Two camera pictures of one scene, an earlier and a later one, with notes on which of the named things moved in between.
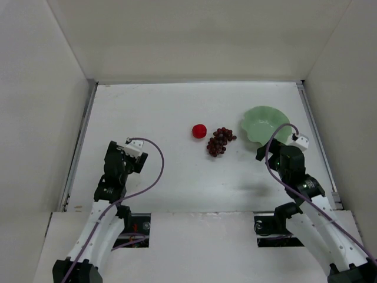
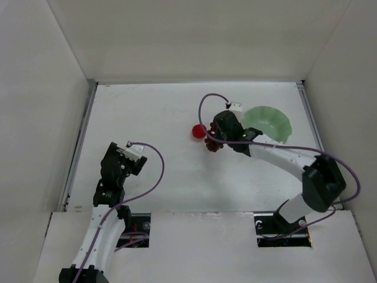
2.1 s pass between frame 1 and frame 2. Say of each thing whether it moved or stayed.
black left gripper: stayed
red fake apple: stayed
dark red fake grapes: moved
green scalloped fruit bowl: stayed
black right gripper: moved
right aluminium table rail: stayed
